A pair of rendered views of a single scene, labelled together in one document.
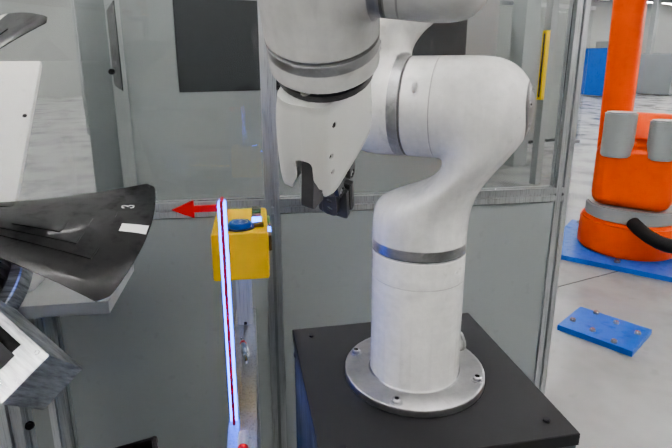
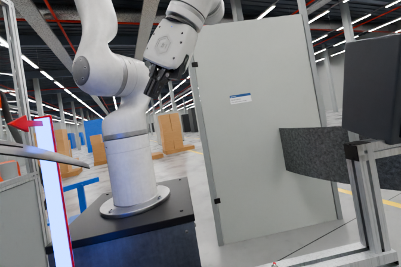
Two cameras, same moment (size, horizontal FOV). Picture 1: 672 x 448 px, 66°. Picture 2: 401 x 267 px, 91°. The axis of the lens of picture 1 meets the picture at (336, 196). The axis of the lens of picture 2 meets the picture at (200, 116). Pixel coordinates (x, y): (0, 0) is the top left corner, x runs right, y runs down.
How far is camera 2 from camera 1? 0.62 m
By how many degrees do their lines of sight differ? 87
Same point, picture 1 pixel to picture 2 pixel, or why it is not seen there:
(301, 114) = (195, 34)
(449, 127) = (143, 78)
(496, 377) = not seen: hidden behind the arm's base
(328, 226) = not seen: outside the picture
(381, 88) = (117, 59)
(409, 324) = (148, 163)
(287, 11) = not seen: outside the picture
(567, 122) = (30, 139)
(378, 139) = (118, 82)
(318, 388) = (129, 224)
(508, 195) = (11, 183)
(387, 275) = (135, 145)
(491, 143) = not seen: hidden behind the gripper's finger
